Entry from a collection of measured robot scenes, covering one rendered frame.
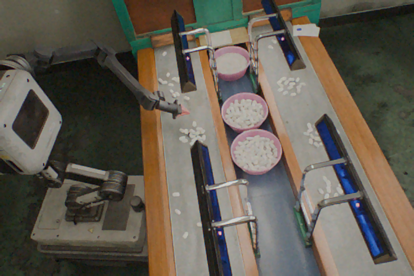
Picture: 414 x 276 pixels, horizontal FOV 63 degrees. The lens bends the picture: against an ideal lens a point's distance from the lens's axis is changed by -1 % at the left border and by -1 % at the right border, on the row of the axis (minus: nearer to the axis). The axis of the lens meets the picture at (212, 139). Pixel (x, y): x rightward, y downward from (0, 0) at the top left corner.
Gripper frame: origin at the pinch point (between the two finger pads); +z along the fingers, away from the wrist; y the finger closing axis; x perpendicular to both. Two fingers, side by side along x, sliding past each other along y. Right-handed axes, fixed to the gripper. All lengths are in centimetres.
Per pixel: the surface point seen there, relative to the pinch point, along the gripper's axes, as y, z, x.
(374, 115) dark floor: 24, 161, -31
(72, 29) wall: 160, -50, 86
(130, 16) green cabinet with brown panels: 72, -33, -2
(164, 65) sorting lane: 51, -4, 11
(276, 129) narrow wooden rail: -22, 37, -27
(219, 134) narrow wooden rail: -17.3, 13.3, -6.8
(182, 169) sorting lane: -32.5, -3.1, 10.1
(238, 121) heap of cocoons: -9.1, 24.8, -12.6
